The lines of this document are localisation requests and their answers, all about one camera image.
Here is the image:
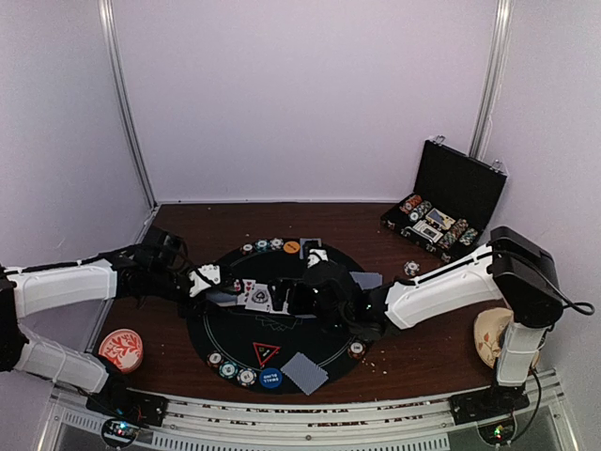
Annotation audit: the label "ace of spades card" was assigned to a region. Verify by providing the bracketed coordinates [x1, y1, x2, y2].
[245, 284, 272, 313]

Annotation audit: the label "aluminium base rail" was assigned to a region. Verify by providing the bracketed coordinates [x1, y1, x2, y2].
[44, 368, 578, 451]

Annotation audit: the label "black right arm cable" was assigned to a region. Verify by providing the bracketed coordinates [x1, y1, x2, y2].
[487, 248, 595, 445]

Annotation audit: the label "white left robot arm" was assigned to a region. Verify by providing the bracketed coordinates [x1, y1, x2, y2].
[1, 258, 226, 417]

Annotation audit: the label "red white patterned cup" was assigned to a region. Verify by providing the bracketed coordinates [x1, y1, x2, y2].
[99, 329, 144, 374]

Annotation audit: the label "green chip row in case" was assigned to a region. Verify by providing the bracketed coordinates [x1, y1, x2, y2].
[408, 201, 432, 223]

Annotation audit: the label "round wooden coaster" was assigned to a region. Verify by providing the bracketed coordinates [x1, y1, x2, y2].
[473, 307, 545, 371]

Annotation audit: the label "round black poker mat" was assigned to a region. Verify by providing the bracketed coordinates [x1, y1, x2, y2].
[187, 242, 375, 395]

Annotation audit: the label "blue white chip stack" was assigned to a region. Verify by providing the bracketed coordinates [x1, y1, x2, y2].
[403, 260, 421, 277]

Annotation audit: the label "right chip rows in case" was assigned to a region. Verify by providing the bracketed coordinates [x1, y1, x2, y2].
[438, 219, 479, 250]

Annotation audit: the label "card deck in case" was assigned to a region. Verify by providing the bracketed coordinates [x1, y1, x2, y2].
[412, 208, 456, 243]

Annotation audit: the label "card dealt to dealer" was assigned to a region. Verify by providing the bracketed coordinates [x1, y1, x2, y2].
[349, 272, 383, 290]

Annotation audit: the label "red triangular all-in marker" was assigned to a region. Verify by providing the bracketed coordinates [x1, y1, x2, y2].
[253, 342, 281, 368]

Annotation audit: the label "card dealt to small blind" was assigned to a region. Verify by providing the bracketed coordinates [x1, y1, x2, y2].
[281, 352, 329, 396]

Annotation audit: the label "aluminium frame post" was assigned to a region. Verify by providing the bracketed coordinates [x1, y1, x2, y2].
[469, 0, 514, 161]
[98, 0, 158, 210]

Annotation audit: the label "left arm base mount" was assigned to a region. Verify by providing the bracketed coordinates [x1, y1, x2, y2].
[78, 373, 168, 450]

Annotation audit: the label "aluminium frame post left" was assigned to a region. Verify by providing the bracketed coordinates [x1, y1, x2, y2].
[98, 0, 158, 210]

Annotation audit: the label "brown chip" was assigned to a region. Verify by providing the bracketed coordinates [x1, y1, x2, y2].
[207, 351, 224, 368]
[347, 341, 367, 359]
[240, 243, 254, 256]

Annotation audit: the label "red chip row in case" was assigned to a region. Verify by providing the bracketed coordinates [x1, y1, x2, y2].
[399, 194, 423, 214]

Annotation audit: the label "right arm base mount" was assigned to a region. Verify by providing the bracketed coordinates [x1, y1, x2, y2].
[449, 383, 530, 446]

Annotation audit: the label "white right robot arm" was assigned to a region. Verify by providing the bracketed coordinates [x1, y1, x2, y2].
[268, 226, 564, 415]

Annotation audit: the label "nine of hearts card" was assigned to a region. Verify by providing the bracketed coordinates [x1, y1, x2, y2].
[235, 279, 256, 305]

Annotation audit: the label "blue small blind button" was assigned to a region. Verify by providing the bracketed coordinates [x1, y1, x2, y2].
[258, 367, 283, 390]

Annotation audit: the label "aluminium frame post right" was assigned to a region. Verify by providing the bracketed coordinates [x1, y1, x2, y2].
[469, 0, 514, 161]

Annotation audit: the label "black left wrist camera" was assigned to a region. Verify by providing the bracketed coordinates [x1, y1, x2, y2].
[141, 226, 185, 269]

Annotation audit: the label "yellow big blind button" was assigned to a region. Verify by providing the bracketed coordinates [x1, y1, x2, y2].
[283, 241, 301, 255]

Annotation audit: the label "black poker chip case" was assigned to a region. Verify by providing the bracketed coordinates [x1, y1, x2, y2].
[380, 140, 507, 263]

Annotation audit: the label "card dealt to big blind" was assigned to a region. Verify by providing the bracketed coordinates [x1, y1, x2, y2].
[300, 238, 322, 259]

